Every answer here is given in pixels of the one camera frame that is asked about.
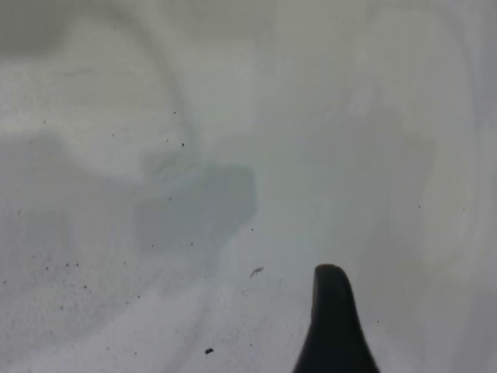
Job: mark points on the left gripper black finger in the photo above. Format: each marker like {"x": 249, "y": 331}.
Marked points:
{"x": 334, "y": 330}

